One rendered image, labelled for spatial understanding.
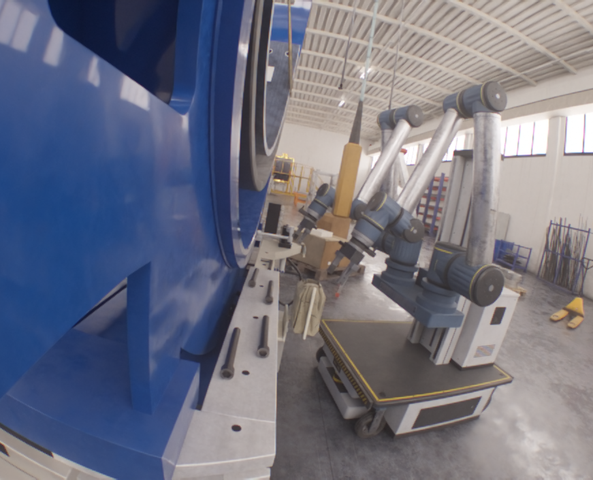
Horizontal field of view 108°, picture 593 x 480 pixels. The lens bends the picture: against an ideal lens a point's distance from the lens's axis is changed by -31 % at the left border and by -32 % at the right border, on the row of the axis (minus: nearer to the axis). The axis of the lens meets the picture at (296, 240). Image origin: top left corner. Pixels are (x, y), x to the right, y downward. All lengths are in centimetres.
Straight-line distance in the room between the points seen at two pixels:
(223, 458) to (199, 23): 59
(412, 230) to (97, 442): 125
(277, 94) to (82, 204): 223
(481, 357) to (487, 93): 163
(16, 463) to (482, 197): 169
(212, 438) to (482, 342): 189
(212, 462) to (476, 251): 132
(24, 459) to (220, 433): 36
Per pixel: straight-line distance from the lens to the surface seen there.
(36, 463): 60
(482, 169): 148
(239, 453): 55
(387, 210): 128
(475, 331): 210
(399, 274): 207
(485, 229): 149
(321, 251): 451
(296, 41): 452
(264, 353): 79
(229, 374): 70
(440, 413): 198
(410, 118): 206
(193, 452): 54
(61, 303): 22
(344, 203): 133
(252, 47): 68
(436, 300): 174
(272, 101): 233
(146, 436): 44
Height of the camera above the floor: 128
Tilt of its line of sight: 10 degrees down
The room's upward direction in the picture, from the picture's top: 11 degrees clockwise
